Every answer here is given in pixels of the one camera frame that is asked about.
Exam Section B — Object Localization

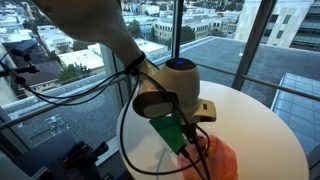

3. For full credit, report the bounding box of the dark window rail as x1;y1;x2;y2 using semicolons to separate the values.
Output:
196;62;320;102

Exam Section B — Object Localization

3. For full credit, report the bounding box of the orange plastic bag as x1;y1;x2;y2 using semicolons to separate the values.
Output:
178;134;239;180

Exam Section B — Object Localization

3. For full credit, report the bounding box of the black equipment base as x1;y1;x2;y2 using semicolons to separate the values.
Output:
13;131;111;180

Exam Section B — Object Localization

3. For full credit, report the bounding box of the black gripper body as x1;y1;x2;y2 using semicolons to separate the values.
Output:
180;123;205;151

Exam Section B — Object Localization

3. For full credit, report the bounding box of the dark window mullion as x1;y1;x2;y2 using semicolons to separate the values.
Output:
231;0;278;91

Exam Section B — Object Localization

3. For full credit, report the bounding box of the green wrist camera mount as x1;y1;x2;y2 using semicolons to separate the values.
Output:
148;114;188;155

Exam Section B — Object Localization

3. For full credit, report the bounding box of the black camera on stand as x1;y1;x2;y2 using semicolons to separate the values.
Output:
0;39;40;87

